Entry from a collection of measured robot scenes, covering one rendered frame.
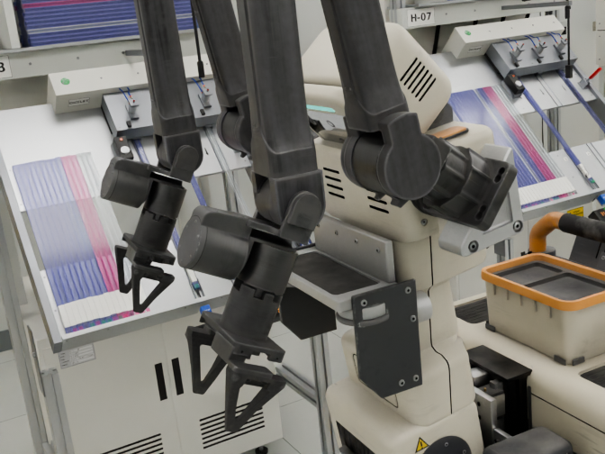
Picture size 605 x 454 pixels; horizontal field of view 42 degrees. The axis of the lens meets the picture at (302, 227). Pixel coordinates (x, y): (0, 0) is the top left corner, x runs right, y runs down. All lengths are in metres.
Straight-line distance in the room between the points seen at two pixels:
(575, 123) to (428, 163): 4.77
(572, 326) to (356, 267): 0.38
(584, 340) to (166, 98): 0.78
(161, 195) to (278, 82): 0.47
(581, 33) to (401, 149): 4.78
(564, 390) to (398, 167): 0.58
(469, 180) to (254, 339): 0.31
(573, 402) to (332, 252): 0.44
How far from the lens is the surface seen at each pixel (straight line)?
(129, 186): 1.24
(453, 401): 1.23
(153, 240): 1.27
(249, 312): 0.87
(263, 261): 0.86
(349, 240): 1.17
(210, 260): 0.83
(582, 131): 5.72
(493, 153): 1.02
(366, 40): 0.88
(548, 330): 1.39
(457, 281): 2.92
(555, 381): 1.35
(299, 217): 0.84
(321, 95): 1.06
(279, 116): 0.84
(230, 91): 1.27
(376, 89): 0.89
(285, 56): 0.84
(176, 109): 1.24
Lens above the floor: 1.42
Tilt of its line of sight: 15 degrees down
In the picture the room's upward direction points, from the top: 6 degrees counter-clockwise
